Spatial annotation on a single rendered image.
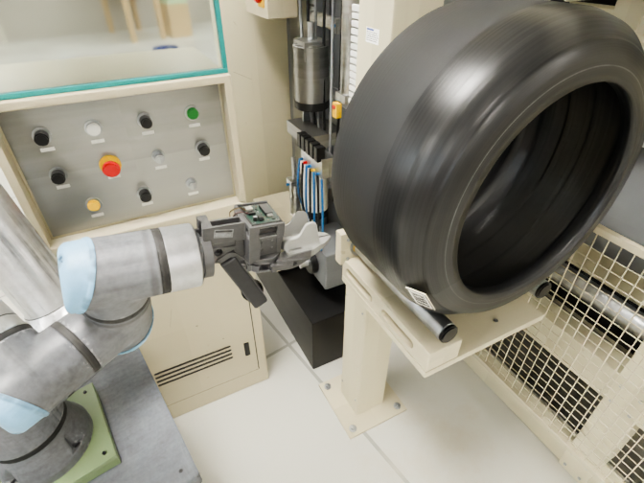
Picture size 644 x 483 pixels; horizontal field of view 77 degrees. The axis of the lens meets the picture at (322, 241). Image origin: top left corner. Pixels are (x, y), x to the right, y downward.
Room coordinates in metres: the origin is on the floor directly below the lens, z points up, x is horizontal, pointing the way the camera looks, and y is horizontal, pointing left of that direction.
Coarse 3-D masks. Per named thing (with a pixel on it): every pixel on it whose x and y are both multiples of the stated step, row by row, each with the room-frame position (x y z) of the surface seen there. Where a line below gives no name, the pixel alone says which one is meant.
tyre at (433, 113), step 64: (512, 0) 0.73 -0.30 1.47; (384, 64) 0.71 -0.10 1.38; (448, 64) 0.61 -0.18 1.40; (512, 64) 0.57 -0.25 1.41; (576, 64) 0.59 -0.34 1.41; (640, 64) 0.66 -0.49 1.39; (384, 128) 0.61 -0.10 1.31; (448, 128) 0.53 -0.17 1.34; (512, 128) 0.54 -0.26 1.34; (576, 128) 0.87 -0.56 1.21; (640, 128) 0.70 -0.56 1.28; (384, 192) 0.55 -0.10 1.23; (448, 192) 0.50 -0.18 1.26; (512, 192) 0.91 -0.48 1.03; (576, 192) 0.81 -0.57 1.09; (384, 256) 0.54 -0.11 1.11; (448, 256) 0.51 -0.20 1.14; (512, 256) 0.76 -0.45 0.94
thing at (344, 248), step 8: (336, 232) 0.85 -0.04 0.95; (344, 232) 0.85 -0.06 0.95; (336, 240) 0.85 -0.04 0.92; (344, 240) 0.84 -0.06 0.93; (336, 248) 0.85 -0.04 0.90; (344, 248) 0.84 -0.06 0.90; (352, 248) 0.84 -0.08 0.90; (336, 256) 0.85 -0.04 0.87; (344, 256) 0.84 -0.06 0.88; (352, 256) 0.85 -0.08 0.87
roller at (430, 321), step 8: (360, 256) 0.81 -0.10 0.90; (368, 264) 0.78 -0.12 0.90; (376, 272) 0.75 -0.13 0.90; (384, 280) 0.72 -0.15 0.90; (392, 288) 0.69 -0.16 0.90; (400, 296) 0.67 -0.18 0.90; (408, 304) 0.64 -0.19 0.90; (416, 304) 0.63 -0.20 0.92; (416, 312) 0.61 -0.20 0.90; (424, 312) 0.60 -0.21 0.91; (432, 312) 0.59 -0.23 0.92; (424, 320) 0.59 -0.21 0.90; (432, 320) 0.58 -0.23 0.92; (440, 320) 0.57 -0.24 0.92; (448, 320) 0.57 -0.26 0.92; (432, 328) 0.57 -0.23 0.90; (440, 328) 0.56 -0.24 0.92; (448, 328) 0.55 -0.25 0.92; (456, 328) 0.56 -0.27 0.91; (440, 336) 0.55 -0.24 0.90; (448, 336) 0.55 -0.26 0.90
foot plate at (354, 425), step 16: (320, 384) 1.05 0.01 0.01; (336, 384) 1.05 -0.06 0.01; (336, 400) 0.98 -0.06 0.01; (384, 400) 0.98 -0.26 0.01; (400, 400) 0.98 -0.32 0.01; (336, 416) 0.91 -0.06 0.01; (352, 416) 0.90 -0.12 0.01; (368, 416) 0.90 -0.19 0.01; (384, 416) 0.90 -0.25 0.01; (352, 432) 0.84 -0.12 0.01
